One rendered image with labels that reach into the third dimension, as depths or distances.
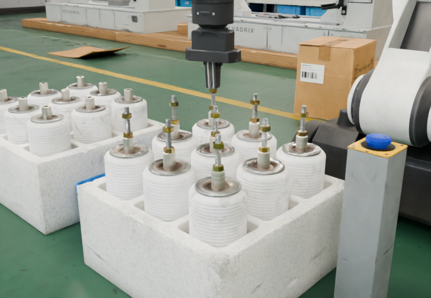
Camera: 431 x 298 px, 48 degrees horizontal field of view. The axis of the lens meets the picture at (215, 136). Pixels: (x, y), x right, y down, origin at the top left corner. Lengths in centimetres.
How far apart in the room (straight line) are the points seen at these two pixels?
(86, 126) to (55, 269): 35
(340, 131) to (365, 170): 44
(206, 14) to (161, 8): 326
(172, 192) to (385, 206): 35
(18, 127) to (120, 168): 43
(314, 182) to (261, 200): 14
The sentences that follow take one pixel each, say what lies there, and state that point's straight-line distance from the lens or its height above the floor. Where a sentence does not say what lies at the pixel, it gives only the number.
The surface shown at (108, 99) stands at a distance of 138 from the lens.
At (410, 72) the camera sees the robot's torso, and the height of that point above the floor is 39.
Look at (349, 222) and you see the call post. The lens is 85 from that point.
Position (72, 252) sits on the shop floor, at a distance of 113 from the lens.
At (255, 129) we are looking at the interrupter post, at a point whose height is 27.
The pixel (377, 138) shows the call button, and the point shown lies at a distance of 81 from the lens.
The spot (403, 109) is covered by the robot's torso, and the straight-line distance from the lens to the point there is 99.
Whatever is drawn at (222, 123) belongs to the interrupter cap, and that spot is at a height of 25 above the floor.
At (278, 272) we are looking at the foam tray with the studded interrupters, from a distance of 87.
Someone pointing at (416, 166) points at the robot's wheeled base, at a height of 18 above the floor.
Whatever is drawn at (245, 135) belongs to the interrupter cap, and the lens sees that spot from 102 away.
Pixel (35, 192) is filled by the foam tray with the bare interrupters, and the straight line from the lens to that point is 118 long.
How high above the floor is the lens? 58
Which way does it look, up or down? 19 degrees down
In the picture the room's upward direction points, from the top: straight up
